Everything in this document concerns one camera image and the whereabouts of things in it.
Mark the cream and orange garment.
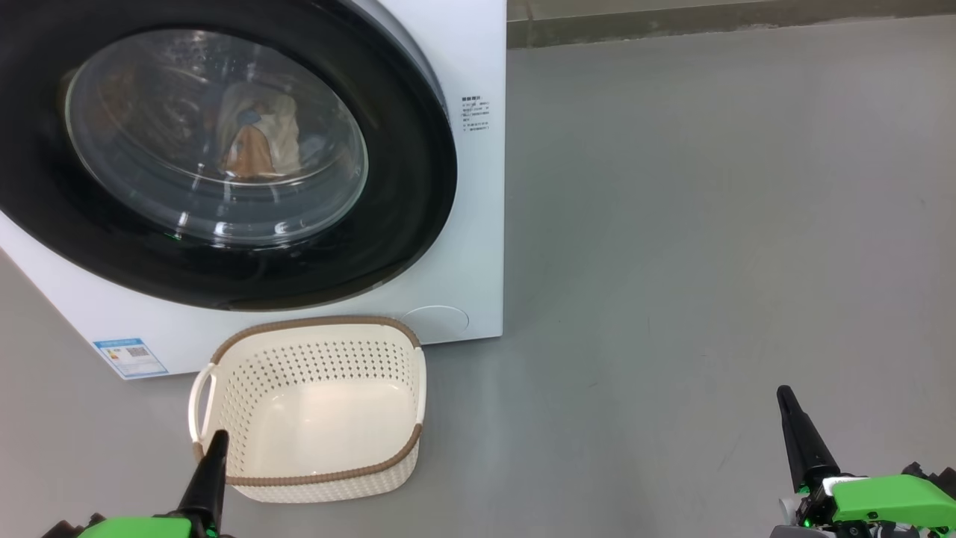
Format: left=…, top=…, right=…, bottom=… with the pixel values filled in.
left=217, top=81, right=301, bottom=180

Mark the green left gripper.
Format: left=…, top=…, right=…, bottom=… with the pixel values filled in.
left=41, top=430, right=230, bottom=538

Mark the white front-load washing machine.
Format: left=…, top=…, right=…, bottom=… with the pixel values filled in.
left=0, top=0, right=509, bottom=380

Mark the round dark washer door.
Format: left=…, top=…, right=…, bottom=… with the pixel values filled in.
left=0, top=0, right=458, bottom=312

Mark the cream perforated laundry basket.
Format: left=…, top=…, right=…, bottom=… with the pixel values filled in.
left=187, top=315, right=427, bottom=504

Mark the blue energy label sticker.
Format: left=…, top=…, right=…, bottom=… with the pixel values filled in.
left=93, top=338, right=169, bottom=380

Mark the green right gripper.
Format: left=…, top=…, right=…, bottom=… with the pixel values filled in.
left=773, top=385, right=956, bottom=538

